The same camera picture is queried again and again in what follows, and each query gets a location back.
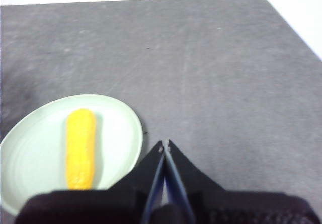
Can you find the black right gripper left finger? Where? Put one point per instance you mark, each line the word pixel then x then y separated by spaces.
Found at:
pixel 113 204

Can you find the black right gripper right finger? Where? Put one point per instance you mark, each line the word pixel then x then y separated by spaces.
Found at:
pixel 226 206

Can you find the yellow corn cob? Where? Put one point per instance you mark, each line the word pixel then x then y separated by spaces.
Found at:
pixel 81 148

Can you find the pale green round plate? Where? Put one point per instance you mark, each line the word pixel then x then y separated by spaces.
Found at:
pixel 37 146

